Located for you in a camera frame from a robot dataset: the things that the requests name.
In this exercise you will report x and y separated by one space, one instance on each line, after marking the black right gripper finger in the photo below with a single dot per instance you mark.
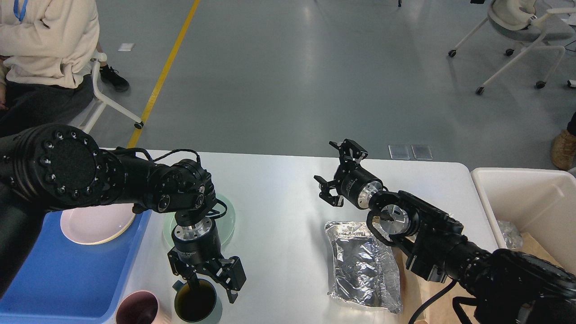
325 188
350 153

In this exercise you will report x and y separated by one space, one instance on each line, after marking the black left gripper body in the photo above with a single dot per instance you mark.
202 237

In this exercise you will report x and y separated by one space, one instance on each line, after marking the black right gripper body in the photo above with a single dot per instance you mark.
358 186

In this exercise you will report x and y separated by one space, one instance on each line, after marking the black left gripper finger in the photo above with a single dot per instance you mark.
186 265
228 272

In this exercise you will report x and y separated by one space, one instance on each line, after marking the dark green ceramic mug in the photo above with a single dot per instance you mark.
200 305

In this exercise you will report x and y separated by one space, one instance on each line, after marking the pink ceramic mug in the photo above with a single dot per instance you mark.
141 307

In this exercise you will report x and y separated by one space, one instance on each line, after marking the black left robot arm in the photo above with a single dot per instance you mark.
55 167

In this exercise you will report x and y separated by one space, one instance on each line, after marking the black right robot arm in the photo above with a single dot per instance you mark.
505 287

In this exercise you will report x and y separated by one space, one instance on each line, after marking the green ceramic plate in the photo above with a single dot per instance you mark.
225 224

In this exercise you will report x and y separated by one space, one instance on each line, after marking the left floor socket plate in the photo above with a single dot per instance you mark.
399 152

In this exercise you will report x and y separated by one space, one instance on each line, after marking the floor socket plate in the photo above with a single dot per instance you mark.
422 152
399 152

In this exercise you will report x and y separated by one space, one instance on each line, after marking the right floor socket plate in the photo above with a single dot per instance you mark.
422 152

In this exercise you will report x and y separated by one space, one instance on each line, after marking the silver foil bag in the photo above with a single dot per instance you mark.
365 272

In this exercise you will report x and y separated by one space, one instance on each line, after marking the pink ceramic plate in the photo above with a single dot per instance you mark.
96 225

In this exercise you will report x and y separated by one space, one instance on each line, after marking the blue plastic tray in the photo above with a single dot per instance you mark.
62 282

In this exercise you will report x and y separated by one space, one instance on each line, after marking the white chair near person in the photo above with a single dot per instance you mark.
87 118

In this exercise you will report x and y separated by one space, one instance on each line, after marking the white plastic bin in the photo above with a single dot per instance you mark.
539 202

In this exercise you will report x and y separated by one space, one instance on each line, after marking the brown boot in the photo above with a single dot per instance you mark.
563 150

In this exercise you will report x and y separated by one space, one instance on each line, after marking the white office chair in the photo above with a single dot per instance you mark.
529 27

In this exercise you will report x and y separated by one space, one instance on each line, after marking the person in cream sweater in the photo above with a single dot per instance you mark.
46 47

